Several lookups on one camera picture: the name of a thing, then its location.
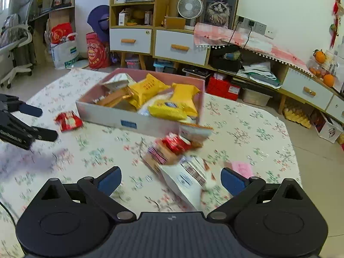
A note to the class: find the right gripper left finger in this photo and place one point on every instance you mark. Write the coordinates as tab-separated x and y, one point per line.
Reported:
109	181

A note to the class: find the framed cat picture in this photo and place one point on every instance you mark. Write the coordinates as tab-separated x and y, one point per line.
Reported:
220	13

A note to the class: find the clear plastic storage bin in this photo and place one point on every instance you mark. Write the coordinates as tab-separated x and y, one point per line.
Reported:
255	98

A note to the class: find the red white rice cracker pack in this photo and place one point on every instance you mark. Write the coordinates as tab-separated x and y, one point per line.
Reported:
166	151

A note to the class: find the yellow blue-label snack pack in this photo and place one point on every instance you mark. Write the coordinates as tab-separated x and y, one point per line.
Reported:
166	109

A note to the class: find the small white desk fan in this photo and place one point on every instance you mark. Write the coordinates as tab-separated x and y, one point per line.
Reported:
190	10

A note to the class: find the yellow snack pack left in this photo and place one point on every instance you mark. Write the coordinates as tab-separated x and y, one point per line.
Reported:
146	89

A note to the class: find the red cylindrical snack tub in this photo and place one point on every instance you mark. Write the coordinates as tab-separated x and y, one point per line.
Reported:
98	51

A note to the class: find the white office chair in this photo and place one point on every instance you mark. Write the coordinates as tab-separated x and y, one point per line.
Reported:
16	34

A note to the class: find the white triangular snack bag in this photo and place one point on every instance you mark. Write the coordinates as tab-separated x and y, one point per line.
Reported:
188	179

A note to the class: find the pink table runner cloth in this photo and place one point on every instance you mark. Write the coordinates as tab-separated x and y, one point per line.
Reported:
205	35

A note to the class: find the floral tablecloth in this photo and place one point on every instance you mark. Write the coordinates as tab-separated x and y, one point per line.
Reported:
253	137

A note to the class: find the pink silver snack box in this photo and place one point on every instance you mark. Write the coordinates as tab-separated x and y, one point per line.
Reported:
147	102

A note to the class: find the white shopping bag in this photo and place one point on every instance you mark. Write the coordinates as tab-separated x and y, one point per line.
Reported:
66	53

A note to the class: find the yellow snack pack right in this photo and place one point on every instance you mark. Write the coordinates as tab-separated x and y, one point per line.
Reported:
184	94

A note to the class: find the white triangular bag in box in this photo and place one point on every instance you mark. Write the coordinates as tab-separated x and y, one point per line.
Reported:
119	81

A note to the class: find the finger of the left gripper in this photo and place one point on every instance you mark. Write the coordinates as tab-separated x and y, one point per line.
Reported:
44	134
30	110

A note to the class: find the gold foil snack bar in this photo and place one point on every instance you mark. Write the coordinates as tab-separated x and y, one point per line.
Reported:
116	97

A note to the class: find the pink nut bar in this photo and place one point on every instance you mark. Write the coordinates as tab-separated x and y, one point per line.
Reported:
243	169

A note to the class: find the yellow egg tray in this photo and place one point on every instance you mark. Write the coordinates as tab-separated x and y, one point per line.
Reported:
298	116

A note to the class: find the purple hat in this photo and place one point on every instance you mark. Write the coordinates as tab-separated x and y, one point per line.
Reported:
98	20

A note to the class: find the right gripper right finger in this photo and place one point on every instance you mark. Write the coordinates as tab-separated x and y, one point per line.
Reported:
232	181

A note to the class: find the black bag on shelf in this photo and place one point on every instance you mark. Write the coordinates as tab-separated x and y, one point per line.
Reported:
227	58

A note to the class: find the red storage box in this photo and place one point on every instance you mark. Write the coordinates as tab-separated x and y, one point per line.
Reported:
222	88

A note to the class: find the red gift bag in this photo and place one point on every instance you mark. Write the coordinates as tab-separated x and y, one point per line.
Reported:
59	32

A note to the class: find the orange fruit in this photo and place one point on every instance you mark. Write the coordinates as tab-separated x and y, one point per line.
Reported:
328	80

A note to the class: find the white orange-edged snack packet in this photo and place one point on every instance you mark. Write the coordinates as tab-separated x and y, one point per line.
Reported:
194	133

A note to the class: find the red foil snack packet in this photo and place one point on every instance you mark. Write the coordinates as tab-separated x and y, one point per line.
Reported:
68	121

